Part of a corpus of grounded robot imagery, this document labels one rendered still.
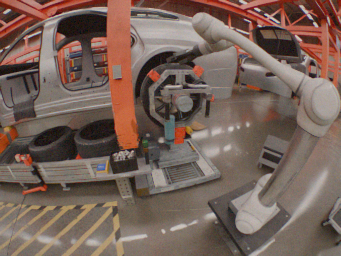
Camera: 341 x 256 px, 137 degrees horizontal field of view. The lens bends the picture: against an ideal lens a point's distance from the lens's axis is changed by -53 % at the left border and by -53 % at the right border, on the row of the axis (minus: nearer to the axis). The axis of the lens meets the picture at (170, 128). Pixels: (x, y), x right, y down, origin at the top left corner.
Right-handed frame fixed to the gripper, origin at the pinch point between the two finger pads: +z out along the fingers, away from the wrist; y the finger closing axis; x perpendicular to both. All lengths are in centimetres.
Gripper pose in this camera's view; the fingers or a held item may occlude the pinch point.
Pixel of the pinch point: (174, 61)
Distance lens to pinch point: 96.8
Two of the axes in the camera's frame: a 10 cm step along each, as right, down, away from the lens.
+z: -7.5, 1.2, 6.5
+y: 6.1, -2.4, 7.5
